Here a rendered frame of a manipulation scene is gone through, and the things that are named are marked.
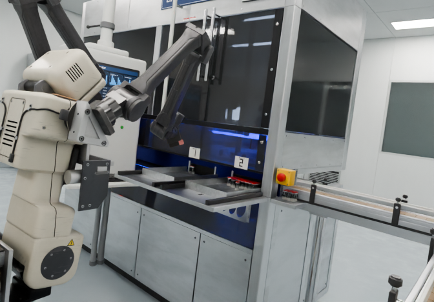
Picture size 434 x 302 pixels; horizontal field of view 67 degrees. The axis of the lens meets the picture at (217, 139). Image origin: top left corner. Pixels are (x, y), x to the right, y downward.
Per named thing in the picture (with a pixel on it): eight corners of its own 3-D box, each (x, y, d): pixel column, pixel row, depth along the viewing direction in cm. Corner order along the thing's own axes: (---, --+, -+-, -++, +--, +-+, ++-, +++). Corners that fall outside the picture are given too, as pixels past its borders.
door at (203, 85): (154, 115, 220) (163, 26, 217) (205, 120, 190) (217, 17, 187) (153, 114, 219) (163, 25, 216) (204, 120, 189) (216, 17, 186)
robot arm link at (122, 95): (101, 97, 96) (115, 106, 95) (126, 81, 102) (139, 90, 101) (103, 118, 103) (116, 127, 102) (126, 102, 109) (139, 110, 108)
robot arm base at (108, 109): (73, 106, 95) (97, 110, 87) (95, 93, 100) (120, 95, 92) (88, 131, 99) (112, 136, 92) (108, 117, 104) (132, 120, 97)
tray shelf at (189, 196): (180, 173, 210) (180, 170, 210) (275, 199, 165) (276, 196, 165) (113, 177, 174) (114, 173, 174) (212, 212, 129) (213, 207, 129)
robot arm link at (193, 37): (191, 11, 116) (214, 24, 114) (192, 39, 128) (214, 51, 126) (101, 96, 99) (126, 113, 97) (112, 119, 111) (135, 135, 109)
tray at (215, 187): (228, 182, 185) (228, 177, 185) (267, 193, 169) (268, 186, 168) (184, 187, 159) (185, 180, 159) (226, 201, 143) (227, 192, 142)
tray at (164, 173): (186, 171, 207) (186, 166, 207) (217, 180, 190) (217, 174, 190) (141, 173, 181) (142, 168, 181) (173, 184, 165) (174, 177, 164)
